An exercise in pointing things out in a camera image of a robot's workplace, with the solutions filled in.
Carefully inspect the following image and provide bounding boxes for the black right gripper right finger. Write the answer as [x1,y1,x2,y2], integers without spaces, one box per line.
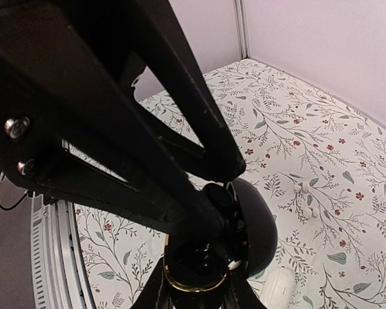
[223,270,266,309]

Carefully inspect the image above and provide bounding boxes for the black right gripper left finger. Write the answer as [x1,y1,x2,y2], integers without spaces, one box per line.
[136,258,174,309]

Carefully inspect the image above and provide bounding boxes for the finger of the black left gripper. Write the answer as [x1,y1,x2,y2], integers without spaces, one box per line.
[0,6,226,235]
[120,1,246,182]

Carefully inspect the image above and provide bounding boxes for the white earbuds charging case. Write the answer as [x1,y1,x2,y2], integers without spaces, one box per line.
[260,267,295,309]

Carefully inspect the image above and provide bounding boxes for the black earbuds charging case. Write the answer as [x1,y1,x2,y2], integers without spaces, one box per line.
[163,178,278,308]

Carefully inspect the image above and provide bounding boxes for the floral patterned table mat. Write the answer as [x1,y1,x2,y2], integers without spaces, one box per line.
[73,59,386,309]

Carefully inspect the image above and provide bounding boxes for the left aluminium corner post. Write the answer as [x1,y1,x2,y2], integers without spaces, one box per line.
[234,0,250,59]

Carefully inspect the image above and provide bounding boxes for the white wireless earbud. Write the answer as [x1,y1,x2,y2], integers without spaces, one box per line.
[303,207,320,220]
[293,182,310,194]

